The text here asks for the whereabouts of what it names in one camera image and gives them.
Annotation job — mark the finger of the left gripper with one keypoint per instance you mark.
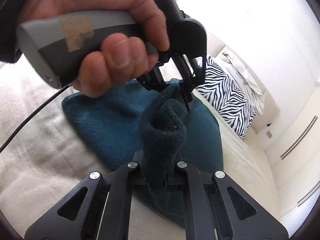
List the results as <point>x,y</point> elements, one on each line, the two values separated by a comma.
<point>153,80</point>
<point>192,75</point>

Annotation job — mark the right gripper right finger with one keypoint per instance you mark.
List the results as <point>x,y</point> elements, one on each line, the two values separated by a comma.
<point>216,207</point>

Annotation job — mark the white wardrobe with black handles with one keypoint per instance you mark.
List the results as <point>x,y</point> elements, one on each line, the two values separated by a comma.
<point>294,161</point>

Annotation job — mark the right wall socket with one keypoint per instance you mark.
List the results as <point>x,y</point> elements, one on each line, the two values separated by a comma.
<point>269,134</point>

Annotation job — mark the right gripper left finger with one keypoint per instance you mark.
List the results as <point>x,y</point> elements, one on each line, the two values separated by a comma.
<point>97,208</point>

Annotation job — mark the crumpled white duvet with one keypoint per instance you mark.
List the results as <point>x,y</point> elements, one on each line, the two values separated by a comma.
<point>245,81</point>

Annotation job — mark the zebra print pillow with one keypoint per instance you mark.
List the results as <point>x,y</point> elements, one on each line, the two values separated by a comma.
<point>226,97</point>

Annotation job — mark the person's left hand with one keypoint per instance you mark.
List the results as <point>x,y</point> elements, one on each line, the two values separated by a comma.
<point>120,58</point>

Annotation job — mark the beige bed sheet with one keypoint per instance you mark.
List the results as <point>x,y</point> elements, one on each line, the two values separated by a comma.
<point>47,159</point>

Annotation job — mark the dark teal knit sweater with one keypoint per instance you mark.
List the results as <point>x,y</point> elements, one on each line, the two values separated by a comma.
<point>129,118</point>

